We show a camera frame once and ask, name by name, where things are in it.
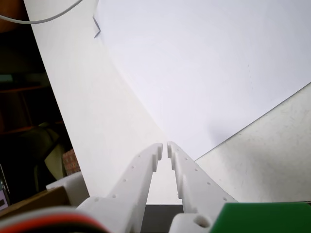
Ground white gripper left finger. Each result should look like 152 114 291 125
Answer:
76 142 163 233

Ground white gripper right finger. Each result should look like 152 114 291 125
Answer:
167 141 239 233

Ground white foam block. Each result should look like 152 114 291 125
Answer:
46 171 89 207

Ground olive green fabric object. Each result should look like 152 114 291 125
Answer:
36 122 67 178

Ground brown wooden board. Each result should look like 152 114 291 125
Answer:
0 186 71 219

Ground white paper sheet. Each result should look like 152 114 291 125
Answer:
93 0 311 162

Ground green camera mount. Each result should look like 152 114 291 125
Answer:
208 202 311 233

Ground red black servo wires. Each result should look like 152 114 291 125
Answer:
0 206 107 233

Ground white cable with connector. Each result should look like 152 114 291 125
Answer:
0 0 82 25

